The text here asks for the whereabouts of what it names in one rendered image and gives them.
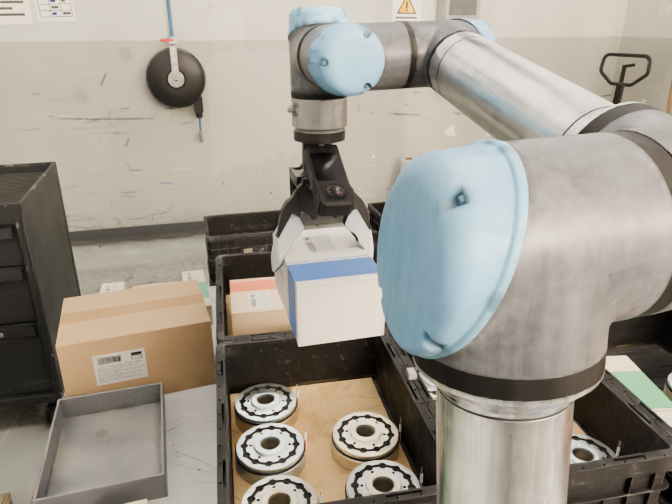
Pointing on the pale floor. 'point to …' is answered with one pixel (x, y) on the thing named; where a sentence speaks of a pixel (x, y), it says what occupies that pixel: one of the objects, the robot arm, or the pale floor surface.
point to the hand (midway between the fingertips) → (324, 269)
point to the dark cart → (32, 283)
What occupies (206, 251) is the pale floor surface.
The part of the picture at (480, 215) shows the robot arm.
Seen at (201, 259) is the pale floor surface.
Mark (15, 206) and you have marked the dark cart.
